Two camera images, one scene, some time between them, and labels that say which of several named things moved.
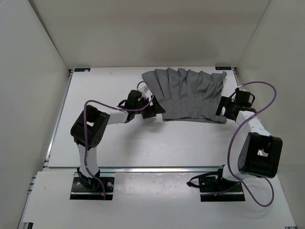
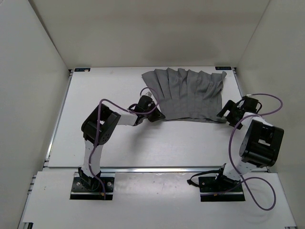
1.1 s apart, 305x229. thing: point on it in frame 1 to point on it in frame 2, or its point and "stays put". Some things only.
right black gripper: [225, 101] to [230, 106]
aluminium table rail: [162, 169] stays put
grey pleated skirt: [188, 95] stays put
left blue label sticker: [82, 69] stays put
